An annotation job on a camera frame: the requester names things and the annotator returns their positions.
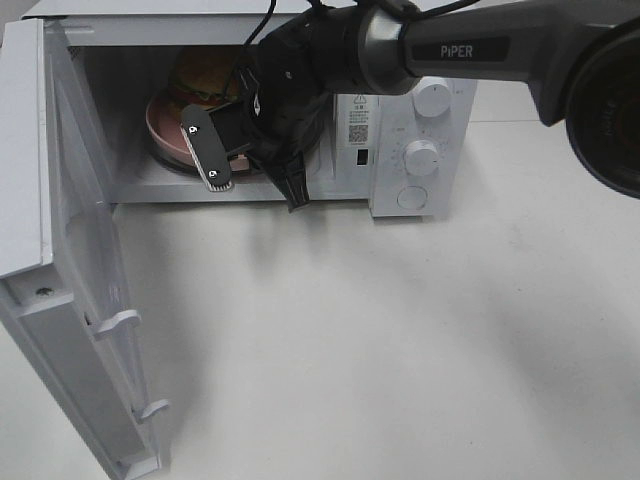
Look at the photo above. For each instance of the white upper microwave knob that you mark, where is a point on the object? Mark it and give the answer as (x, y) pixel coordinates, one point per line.
(432, 96)

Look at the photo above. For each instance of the white microwave door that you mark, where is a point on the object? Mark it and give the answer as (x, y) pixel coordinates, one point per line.
(64, 295)

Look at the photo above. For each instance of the white microwave knob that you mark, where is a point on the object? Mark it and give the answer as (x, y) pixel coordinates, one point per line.
(421, 158)
(432, 96)

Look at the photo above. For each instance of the glass microwave turntable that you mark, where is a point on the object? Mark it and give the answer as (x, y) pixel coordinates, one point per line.
(293, 168)

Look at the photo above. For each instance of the white lower microwave knob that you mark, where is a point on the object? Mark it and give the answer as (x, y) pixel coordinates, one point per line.
(421, 158)

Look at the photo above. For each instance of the pink round plate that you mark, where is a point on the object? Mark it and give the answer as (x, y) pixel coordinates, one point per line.
(166, 142)

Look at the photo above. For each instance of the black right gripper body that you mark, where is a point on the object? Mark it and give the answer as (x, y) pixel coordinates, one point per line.
(282, 122)

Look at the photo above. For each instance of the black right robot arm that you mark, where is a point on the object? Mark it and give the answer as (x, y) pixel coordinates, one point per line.
(579, 60)

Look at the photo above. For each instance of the white microwave oven body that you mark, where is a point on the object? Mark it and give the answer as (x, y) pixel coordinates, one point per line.
(397, 153)

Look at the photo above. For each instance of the burger with lettuce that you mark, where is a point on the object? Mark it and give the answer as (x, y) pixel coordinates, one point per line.
(203, 75)

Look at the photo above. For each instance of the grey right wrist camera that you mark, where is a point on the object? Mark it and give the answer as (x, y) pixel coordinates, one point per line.
(212, 137)

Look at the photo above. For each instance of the round white door button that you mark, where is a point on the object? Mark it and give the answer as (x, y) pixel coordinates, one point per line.
(412, 198)

